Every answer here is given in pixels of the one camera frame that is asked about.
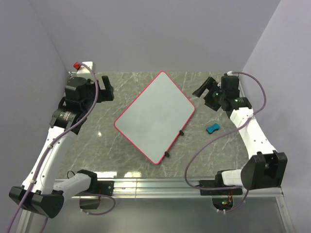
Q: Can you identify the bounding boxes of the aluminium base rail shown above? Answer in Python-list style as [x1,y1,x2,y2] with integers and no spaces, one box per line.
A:
[54,176,284,200]

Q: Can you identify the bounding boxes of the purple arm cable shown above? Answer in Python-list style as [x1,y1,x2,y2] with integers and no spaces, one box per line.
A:
[4,63,116,233]
[184,71,267,213]

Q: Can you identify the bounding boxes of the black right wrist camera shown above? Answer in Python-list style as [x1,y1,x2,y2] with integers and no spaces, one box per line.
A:
[221,74,240,91]

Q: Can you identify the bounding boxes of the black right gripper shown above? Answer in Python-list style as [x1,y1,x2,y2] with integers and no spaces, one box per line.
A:
[192,77,226,112]

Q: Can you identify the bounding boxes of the aluminium side rail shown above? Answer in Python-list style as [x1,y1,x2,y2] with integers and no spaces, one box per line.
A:
[234,72,271,177]

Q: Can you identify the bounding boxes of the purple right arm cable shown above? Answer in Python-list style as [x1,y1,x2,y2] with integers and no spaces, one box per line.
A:
[184,71,267,213]

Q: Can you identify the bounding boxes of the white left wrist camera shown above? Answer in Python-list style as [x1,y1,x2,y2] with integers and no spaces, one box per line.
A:
[73,61,94,77]

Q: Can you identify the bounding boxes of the pink framed whiteboard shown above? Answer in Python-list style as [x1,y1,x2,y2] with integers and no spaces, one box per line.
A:
[114,71,195,165]

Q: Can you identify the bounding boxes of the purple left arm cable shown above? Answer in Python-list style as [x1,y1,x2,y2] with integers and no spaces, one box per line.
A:
[4,63,116,233]

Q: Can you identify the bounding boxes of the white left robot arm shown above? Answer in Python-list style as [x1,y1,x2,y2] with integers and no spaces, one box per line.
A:
[9,76,114,218]

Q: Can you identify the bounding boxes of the blue bone-shaped eraser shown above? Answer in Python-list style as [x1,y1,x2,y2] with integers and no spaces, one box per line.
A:
[206,123,220,134]

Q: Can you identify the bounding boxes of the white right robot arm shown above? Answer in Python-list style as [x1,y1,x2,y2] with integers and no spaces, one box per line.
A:
[193,74,288,194]

